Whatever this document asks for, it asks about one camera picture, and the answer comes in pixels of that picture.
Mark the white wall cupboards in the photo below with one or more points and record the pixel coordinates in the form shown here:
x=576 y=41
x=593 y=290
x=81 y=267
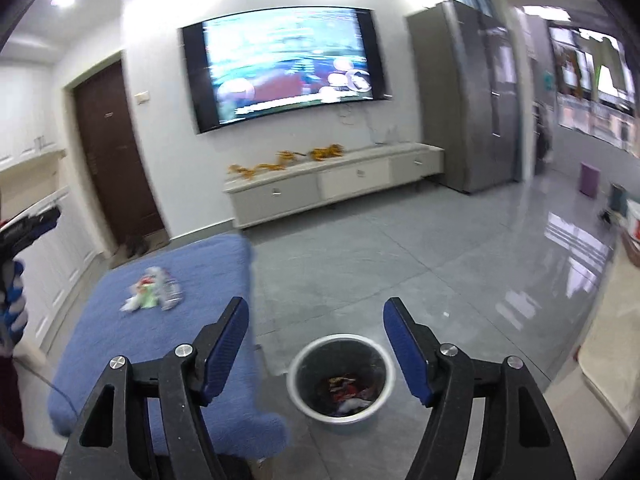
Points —
x=50 y=255

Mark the wall-mounted television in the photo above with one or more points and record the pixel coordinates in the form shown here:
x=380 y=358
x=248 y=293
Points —
x=285 y=65

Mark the green and white wrapper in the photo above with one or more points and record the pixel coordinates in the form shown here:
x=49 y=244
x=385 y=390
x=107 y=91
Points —
x=144 y=301

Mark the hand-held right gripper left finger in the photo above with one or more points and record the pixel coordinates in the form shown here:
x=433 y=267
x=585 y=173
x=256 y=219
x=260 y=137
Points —
x=227 y=345

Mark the white bucket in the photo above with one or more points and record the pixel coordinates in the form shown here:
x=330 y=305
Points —
x=632 y=225

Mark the clear plastic wrapper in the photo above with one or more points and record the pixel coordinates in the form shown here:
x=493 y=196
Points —
x=169 y=291

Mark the white wall switch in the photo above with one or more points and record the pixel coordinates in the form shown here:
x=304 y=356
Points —
x=142 y=98

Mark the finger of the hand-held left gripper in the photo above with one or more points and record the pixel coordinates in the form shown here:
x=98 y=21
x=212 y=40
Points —
x=35 y=224

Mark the hanging laundry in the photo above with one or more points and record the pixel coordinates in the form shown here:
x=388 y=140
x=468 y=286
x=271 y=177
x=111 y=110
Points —
x=605 y=65

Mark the wrappers inside bin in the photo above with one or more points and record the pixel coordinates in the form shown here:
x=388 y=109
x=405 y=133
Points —
x=350 y=394

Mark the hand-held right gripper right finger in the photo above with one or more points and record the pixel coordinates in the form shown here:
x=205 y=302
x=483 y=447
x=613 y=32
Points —
x=406 y=355

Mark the person's left hand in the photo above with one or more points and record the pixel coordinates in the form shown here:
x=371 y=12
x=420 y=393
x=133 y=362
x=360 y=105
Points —
x=12 y=300

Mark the orange dried plant decoration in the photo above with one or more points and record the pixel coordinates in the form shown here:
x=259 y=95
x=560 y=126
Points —
x=326 y=152
x=250 y=170
x=289 y=156

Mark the purple stool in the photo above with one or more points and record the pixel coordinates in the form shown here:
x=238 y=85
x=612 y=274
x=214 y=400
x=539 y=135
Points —
x=590 y=178

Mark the dark brown door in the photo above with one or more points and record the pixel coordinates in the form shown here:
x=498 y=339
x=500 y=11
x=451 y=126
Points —
x=117 y=160

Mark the red and white wrapper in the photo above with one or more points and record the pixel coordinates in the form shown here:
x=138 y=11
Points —
x=148 y=280

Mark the round grey waste bin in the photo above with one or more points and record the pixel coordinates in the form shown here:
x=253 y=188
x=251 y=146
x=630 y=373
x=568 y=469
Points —
x=305 y=390

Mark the person's left forearm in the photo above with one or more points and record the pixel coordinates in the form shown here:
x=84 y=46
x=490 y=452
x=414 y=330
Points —
x=9 y=400

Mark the dark shoes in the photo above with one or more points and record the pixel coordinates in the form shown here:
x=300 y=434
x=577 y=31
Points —
x=135 y=245

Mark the white low television cabinet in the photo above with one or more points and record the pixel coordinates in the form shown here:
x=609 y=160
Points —
x=310 y=190

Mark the grey refrigerator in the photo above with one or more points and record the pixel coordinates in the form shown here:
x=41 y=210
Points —
x=465 y=100

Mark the green bucket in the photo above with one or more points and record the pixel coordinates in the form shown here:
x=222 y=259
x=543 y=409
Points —
x=617 y=200

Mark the blue fuzzy blanket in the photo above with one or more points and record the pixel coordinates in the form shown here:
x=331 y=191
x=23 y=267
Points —
x=150 y=340

